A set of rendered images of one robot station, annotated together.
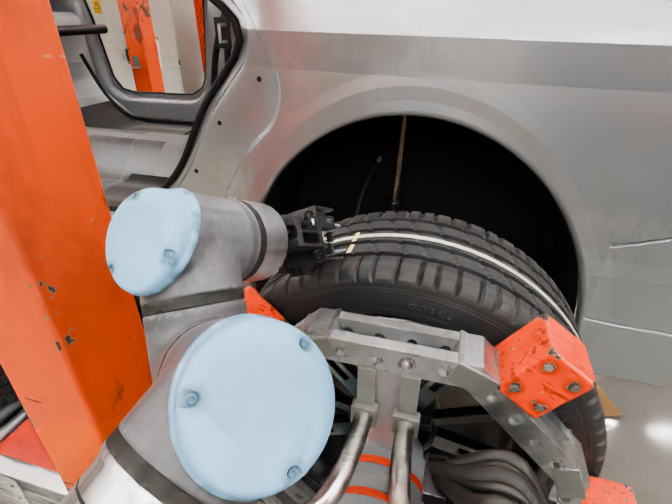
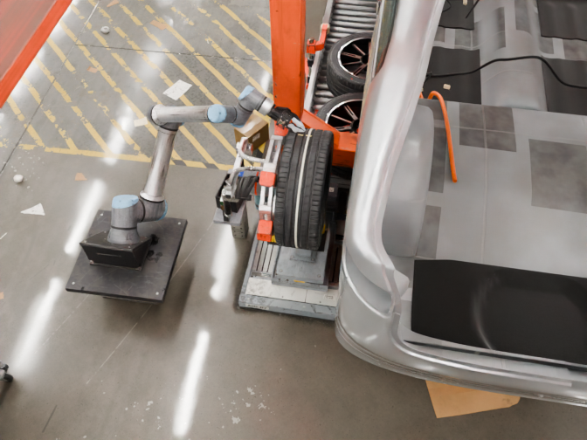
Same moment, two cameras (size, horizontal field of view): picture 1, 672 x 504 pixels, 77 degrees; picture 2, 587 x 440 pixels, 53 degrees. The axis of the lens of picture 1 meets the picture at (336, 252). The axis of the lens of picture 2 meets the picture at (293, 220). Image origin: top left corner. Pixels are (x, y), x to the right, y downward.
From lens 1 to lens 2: 2.88 m
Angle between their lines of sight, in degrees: 63
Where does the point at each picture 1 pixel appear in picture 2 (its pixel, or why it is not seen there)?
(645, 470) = (393, 415)
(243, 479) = (209, 115)
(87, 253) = (288, 83)
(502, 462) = (251, 180)
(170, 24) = not seen: outside the picture
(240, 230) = (253, 102)
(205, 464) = (208, 111)
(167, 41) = not seen: outside the picture
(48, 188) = (284, 66)
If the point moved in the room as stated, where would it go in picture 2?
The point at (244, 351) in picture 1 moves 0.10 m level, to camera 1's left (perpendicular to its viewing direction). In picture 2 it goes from (216, 107) to (215, 94)
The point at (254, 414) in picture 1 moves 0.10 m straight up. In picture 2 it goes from (212, 113) to (210, 97)
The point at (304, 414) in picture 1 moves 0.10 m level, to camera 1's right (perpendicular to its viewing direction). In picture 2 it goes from (214, 117) to (215, 131)
